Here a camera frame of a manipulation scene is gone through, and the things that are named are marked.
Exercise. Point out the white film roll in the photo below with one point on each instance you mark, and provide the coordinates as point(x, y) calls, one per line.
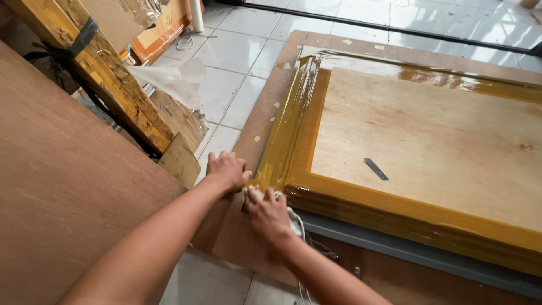
point(196, 15)

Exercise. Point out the person's left hand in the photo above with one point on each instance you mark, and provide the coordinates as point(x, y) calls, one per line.
point(226, 171)

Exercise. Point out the brown plywood sheet under panel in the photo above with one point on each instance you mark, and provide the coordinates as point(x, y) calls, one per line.
point(275, 97)

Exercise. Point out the tape wrapped wooden frame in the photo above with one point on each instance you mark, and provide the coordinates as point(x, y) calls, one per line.
point(110, 84)

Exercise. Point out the black floor rail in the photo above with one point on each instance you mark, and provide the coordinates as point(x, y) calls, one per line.
point(381, 27)

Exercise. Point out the translucent plastic sheet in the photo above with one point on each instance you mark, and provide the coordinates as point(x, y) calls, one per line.
point(173, 82)

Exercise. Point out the person's right hand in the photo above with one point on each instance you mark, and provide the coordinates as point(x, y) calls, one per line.
point(271, 220)

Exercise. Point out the person's left fingers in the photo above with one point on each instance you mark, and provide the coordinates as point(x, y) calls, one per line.
point(244, 177)

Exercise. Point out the large brown plywood board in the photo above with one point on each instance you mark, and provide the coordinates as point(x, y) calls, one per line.
point(63, 190)

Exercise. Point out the small metal cutter blade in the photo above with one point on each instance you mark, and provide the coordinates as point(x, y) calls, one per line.
point(376, 169)

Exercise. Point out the brown cardboard sheet with film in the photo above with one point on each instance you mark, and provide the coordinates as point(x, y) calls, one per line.
point(114, 19)

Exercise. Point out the small metal bracket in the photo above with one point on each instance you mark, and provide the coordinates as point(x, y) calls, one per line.
point(358, 272)

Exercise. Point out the orange wooden frame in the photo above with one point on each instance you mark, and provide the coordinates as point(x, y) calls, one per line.
point(163, 36)

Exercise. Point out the crumpled cardboard pile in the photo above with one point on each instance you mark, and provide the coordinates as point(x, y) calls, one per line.
point(182, 116)

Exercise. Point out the flat cardboard piece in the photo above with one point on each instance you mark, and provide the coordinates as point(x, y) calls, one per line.
point(180, 163)

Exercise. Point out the white cloth wad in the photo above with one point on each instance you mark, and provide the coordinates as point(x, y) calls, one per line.
point(295, 225)

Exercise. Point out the grey metal table frame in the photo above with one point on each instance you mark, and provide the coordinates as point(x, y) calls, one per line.
point(423, 256)

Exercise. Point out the plastic wooden door panel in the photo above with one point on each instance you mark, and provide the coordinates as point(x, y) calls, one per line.
point(423, 139)

